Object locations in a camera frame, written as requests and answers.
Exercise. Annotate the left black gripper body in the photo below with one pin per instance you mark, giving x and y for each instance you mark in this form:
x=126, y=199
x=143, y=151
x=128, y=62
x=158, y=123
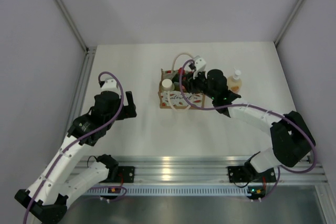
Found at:
x=112, y=116

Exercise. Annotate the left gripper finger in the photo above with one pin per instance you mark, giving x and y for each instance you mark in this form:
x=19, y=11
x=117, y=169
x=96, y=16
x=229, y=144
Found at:
x=129, y=97
x=129, y=111

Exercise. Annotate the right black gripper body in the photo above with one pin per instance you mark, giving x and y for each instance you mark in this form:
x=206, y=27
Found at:
x=200, y=84

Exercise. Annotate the cream pump soap bottle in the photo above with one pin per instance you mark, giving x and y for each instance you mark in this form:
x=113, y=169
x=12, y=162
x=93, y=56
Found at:
x=234, y=81

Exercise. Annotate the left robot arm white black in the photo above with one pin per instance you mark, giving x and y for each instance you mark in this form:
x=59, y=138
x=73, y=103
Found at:
x=51, y=195

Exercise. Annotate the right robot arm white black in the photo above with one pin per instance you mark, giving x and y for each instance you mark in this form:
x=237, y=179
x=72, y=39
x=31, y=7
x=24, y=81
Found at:
x=291, y=139

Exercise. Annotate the watermelon print canvas bag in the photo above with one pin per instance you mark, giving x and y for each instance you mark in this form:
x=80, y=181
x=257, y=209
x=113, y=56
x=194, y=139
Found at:
x=174, y=99

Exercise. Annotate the green red-capped bottle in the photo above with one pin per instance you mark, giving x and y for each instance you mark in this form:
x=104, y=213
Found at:
x=176, y=76

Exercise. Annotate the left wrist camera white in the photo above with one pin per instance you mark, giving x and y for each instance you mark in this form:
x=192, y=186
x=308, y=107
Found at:
x=108, y=85

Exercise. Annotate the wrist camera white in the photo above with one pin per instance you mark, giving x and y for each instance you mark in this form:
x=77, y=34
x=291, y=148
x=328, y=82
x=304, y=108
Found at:
x=108, y=85
x=197, y=66

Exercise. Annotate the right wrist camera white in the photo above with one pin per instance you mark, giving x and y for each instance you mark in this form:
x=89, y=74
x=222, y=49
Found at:
x=197, y=66

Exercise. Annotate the left aluminium frame post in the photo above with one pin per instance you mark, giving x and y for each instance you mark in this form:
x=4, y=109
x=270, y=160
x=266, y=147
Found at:
x=71, y=24

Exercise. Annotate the aluminium frame post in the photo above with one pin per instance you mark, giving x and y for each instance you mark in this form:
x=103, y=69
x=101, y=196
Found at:
x=71, y=24
x=290, y=18

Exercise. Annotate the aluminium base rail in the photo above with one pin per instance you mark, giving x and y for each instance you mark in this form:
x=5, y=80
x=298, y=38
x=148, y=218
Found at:
x=207, y=170

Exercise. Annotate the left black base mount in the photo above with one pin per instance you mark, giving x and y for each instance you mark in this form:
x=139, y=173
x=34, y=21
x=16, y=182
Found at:
x=125, y=174

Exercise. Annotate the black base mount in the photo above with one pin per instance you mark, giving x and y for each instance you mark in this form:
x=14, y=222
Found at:
x=238, y=174
x=125, y=174

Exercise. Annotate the slotted grey cable duct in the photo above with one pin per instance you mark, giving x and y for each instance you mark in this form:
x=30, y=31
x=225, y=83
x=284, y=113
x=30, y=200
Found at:
x=220, y=190

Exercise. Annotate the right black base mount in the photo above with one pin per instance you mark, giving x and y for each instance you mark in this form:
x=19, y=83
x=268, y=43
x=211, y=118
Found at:
x=238, y=174

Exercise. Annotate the right aluminium frame post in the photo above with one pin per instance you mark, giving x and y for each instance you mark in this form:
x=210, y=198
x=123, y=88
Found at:
x=290, y=18

